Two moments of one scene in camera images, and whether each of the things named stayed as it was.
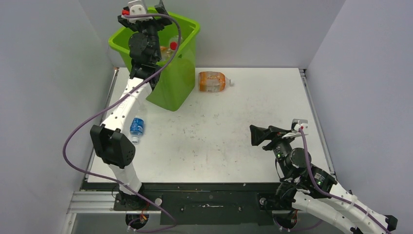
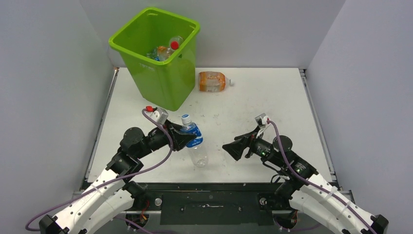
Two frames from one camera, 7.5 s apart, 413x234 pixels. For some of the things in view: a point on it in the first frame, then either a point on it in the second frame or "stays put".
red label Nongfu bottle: [173, 42] stays put
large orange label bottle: [213, 81] stays put
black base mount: [241, 204] stays put
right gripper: [275, 134] to [235, 148]
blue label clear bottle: [136, 128] to [199, 155]
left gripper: [159, 23] to [180, 137]
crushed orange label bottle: [164, 52] stays put
